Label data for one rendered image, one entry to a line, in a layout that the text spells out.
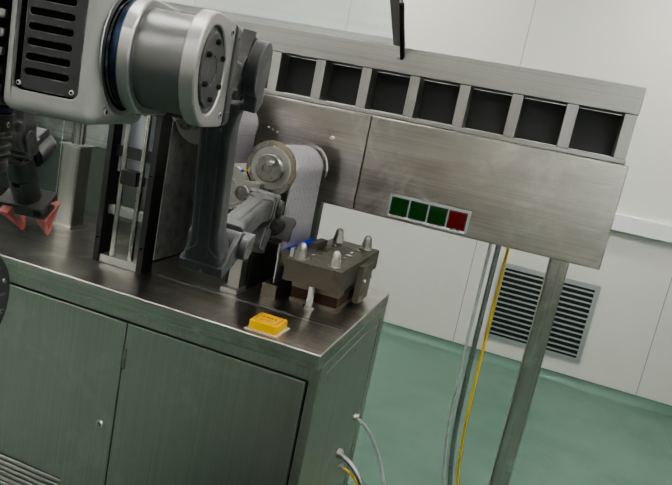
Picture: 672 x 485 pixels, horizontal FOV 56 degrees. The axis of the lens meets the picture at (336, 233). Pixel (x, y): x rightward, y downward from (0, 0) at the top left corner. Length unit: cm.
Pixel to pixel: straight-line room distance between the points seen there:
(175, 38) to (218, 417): 114
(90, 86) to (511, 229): 145
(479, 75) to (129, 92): 138
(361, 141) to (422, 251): 245
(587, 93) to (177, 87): 143
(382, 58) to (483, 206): 54
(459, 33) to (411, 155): 246
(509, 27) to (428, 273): 167
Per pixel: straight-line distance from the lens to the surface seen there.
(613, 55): 429
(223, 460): 168
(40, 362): 191
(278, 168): 169
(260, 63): 86
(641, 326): 441
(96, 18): 68
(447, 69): 194
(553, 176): 191
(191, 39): 65
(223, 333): 152
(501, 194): 191
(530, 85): 192
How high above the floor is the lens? 144
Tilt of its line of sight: 11 degrees down
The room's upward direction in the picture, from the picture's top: 11 degrees clockwise
